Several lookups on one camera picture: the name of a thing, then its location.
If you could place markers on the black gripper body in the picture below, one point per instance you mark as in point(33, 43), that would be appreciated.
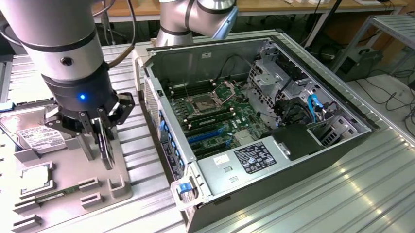
point(80, 92)

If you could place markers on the green graphics card with fan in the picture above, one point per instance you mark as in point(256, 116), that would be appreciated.
point(105, 150)

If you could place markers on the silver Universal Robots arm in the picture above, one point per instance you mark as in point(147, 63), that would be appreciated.
point(55, 31)

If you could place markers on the silver hard disk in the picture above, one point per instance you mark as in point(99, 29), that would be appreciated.
point(25, 136)

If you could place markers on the blue card retention clips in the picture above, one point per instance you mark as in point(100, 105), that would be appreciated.
point(163, 127)

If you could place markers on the blue disk carrier tray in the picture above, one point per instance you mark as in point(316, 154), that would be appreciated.
point(7, 106)

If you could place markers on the grey parts rack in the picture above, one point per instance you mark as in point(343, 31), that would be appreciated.
point(71, 174)

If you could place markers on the thin locking lever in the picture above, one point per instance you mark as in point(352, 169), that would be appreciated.
point(187, 89)

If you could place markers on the silver CPU chip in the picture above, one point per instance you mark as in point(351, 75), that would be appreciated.
point(35, 178)

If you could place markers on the CPU socket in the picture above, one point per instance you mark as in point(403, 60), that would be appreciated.
point(204, 104)

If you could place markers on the installed RAM stick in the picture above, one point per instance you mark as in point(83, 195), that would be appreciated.
point(211, 120)

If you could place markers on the blue expansion slot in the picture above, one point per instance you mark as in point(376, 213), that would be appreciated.
point(204, 136)

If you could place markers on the black tripod base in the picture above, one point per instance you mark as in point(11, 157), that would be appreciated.
point(109, 29)

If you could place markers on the green RAM stick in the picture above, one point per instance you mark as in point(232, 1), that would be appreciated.
point(55, 195)

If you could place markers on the metal socket cover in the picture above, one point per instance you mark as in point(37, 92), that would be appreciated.
point(227, 92)

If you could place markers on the green motherboard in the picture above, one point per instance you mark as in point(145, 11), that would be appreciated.
point(243, 116)

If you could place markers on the blue case latch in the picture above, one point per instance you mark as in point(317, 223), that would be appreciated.
point(183, 188)

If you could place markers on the silver chipset heatsink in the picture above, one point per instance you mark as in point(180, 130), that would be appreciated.
point(244, 137)

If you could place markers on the grey power supply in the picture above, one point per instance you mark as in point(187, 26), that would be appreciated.
point(227, 174)

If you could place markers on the metal disk bay cage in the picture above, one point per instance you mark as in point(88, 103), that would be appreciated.
point(265, 82)

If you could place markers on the wooden desk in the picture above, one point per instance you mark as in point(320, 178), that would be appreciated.
point(291, 7)

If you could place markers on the open PC case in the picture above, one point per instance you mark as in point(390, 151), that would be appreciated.
point(324, 174)

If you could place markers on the black box device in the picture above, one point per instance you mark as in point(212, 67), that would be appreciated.
point(359, 65)

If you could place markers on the metal slat frame table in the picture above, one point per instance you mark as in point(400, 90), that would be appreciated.
point(398, 26)

